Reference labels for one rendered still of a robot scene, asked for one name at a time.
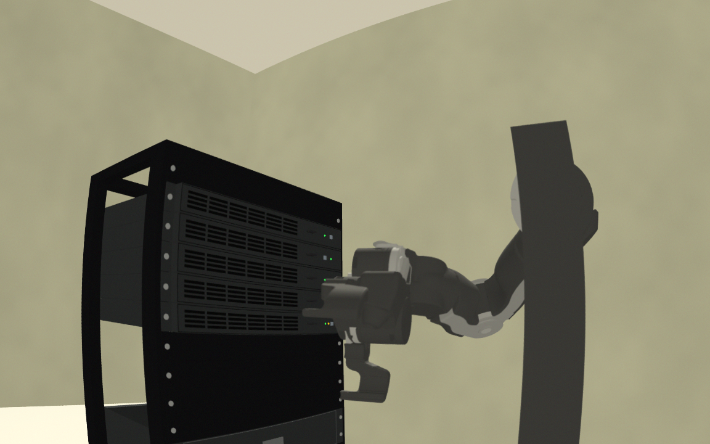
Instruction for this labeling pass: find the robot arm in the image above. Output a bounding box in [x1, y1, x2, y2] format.
[348, 165, 598, 339]

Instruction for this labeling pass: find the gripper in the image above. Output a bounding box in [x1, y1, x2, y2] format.
[302, 257, 412, 403]

